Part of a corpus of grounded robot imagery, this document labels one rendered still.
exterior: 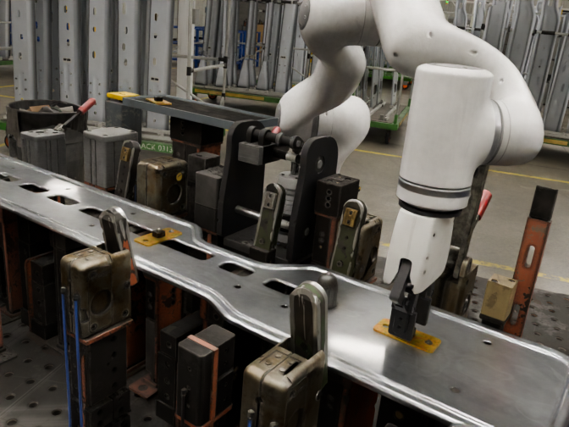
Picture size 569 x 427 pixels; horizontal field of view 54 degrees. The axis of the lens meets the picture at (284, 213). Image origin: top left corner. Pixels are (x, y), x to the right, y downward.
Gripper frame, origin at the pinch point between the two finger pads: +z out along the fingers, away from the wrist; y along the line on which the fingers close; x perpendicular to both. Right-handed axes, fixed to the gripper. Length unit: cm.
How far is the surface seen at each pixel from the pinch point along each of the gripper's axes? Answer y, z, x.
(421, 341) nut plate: 0.5, 2.7, 2.2
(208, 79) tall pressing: -599, 66, -576
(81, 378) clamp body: 21.0, 17.7, -40.2
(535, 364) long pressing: -5.1, 3.0, 15.2
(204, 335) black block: 16.7, 4.0, -20.4
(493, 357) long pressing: -2.8, 3.0, 10.5
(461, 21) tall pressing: -929, -54, -306
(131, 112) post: -33, -9, -92
